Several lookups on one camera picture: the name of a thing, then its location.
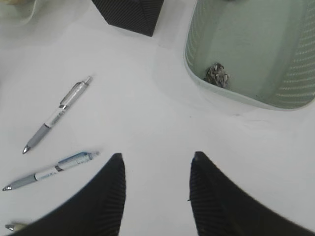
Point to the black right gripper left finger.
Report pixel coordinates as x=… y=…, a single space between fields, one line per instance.
x=96 y=210

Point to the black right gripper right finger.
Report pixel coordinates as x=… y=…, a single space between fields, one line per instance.
x=221 y=208

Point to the blue patterned pen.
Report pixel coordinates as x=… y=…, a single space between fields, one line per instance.
x=68 y=163

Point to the small grey paper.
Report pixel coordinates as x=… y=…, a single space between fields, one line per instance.
x=216 y=75

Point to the cream barrel pen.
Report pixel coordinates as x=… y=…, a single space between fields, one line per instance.
x=14 y=227

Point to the grey grip pen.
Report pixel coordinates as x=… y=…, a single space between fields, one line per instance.
x=71 y=97

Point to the green woven plastic basket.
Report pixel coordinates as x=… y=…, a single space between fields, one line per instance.
x=266 y=46

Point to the black mesh pen holder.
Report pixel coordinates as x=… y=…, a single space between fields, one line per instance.
x=138 y=16

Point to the translucent wavy glass plate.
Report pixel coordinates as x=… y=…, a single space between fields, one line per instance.
x=18 y=12

